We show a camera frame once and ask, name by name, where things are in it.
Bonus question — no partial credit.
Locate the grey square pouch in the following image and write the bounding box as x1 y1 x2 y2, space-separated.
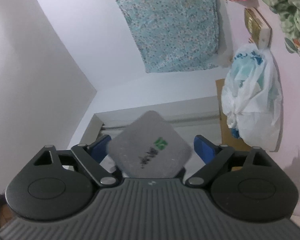
107 111 192 179

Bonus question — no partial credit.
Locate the white tissue roll pack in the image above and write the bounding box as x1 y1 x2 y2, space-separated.
285 37 300 57

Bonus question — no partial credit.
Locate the brown cardboard box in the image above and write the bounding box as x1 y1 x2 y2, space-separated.
215 78 253 152

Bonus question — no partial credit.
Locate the white plastic bag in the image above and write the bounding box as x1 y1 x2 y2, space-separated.
221 43 283 151

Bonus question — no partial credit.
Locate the gold white soap box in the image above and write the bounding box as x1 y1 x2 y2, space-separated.
244 8 271 49

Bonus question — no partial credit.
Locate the floral teal wall cloth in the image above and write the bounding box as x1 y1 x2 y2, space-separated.
116 0 219 73

